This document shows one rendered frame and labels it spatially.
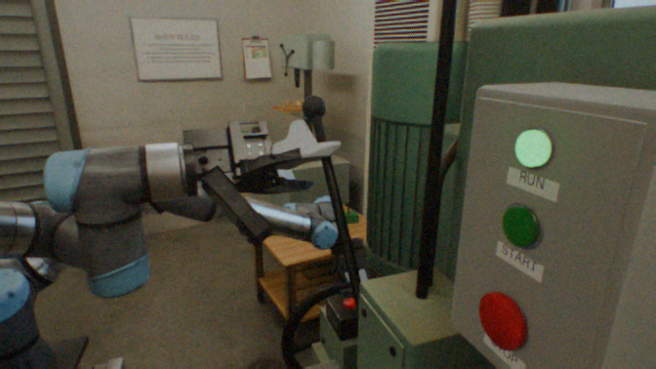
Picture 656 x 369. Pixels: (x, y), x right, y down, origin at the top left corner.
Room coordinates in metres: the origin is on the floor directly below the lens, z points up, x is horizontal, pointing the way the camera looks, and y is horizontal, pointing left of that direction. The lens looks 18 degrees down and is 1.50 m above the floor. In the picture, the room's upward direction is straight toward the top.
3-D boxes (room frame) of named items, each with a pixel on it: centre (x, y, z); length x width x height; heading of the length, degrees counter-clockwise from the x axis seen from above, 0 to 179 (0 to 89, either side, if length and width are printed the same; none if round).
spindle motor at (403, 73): (0.55, -0.15, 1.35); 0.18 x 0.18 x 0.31
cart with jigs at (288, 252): (2.10, 0.03, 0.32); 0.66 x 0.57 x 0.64; 118
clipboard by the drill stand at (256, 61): (3.57, 0.56, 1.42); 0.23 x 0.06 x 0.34; 118
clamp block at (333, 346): (0.73, -0.08, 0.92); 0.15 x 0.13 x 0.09; 110
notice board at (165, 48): (3.30, 1.11, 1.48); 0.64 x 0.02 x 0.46; 118
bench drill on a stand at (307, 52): (2.95, 0.11, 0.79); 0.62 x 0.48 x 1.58; 27
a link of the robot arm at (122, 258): (0.50, 0.29, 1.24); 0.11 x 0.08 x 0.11; 63
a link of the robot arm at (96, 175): (0.49, 0.28, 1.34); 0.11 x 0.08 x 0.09; 110
